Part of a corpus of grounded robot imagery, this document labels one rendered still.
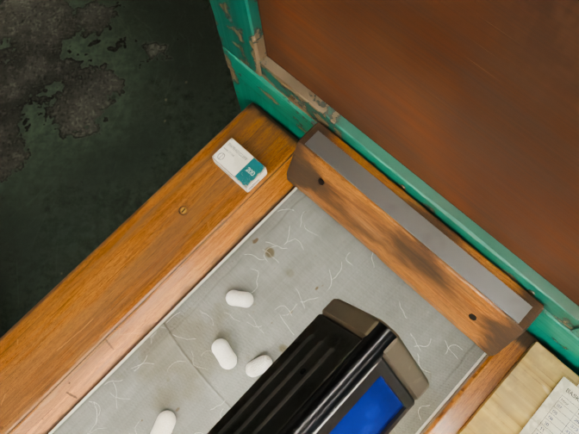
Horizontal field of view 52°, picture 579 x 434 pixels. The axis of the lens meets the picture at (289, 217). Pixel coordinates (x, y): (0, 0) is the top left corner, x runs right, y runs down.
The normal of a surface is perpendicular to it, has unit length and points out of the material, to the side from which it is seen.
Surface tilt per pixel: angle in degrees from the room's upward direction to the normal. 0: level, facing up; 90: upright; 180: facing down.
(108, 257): 0
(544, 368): 0
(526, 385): 0
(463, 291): 66
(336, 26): 90
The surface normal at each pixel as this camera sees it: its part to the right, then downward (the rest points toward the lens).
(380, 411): 0.58, 0.37
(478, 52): -0.69, 0.70
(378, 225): -0.67, 0.51
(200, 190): -0.07, -0.32
